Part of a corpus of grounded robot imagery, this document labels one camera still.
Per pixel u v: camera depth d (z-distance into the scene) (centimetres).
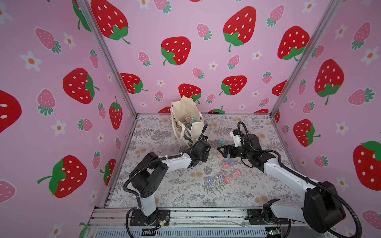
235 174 86
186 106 102
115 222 73
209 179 84
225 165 90
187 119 105
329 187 43
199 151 72
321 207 40
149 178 48
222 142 101
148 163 50
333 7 69
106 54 84
